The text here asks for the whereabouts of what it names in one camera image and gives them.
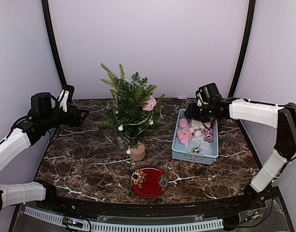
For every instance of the light blue plastic basket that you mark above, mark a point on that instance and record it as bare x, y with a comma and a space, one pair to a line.
184, 153

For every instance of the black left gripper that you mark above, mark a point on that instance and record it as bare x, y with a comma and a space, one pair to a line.
77, 122

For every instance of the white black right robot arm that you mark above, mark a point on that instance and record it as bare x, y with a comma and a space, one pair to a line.
211, 105

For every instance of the white cotton pompom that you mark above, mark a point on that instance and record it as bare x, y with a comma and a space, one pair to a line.
198, 133
191, 130

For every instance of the pink felt ornament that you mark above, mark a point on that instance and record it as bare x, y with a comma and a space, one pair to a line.
183, 135

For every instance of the pink fluffy pompom ornament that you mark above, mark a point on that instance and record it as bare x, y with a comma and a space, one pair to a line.
151, 103

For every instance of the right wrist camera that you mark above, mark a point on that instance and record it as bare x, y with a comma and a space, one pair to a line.
200, 98

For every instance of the pink glitter bauble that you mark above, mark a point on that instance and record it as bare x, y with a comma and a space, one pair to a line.
208, 138
209, 131

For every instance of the small circuit board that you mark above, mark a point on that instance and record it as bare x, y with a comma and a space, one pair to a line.
69, 222

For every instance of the small green christmas tree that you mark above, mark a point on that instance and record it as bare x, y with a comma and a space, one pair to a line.
131, 111

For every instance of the white snowflake ornament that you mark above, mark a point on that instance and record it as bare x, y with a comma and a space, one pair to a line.
198, 140

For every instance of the white slotted cable duct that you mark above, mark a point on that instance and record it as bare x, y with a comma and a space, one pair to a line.
128, 224

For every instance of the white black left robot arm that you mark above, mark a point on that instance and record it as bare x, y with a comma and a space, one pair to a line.
46, 113

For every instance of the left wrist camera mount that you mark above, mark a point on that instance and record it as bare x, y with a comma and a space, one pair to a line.
65, 97

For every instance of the red floral plate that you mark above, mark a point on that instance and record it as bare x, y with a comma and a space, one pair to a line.
149, 181

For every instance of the white knitted ball ornament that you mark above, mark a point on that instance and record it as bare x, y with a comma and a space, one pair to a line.
205, 146

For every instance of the black front rail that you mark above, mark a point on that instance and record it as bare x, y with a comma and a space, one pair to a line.
221, 206

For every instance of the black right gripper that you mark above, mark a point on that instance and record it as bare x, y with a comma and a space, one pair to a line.
192, 112

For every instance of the white felt ornament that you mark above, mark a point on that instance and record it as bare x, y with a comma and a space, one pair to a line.
198, 125

